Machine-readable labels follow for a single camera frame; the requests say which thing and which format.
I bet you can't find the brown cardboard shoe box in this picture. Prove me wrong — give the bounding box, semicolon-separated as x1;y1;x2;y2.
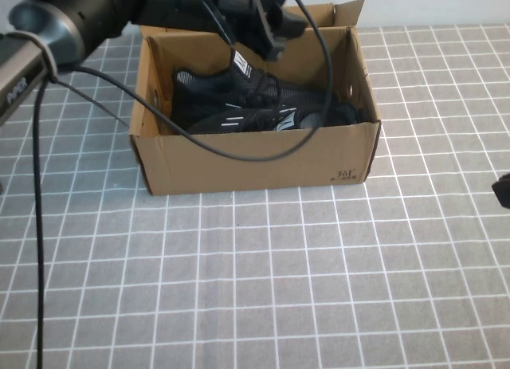
129;0;383;197

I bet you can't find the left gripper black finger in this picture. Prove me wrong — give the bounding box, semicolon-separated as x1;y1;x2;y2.
277;6;310;39
254;10;288;62

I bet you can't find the black knit sneaker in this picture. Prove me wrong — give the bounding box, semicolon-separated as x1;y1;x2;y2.
186;99;368;135
171;49;335;125

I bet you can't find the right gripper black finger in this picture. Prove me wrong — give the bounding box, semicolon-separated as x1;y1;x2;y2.
492;172;510;210

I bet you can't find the grey white-grid tablecloth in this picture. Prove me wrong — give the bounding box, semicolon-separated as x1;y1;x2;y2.
0;24;510;369

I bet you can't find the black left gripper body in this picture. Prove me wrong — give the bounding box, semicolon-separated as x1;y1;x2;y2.
131;0;288;43

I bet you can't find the grey cable tie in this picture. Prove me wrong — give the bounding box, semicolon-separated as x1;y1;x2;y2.
15;30;131;127

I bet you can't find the black camera cable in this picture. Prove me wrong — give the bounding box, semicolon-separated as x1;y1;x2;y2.
33;0;334;369

